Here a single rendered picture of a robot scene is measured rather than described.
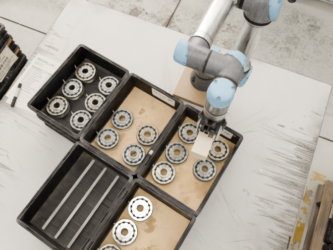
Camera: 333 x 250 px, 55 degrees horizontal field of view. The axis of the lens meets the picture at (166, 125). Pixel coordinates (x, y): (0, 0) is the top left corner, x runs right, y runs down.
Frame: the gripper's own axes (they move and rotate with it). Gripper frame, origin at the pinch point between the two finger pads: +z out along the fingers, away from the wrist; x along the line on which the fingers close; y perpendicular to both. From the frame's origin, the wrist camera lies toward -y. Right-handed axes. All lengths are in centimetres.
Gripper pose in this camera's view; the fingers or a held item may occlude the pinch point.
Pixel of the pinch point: (209, 127)
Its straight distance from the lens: 124.8
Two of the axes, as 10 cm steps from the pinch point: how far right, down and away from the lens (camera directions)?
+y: -3.9, 8.6, -3.3
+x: 9.2, 3.7, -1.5
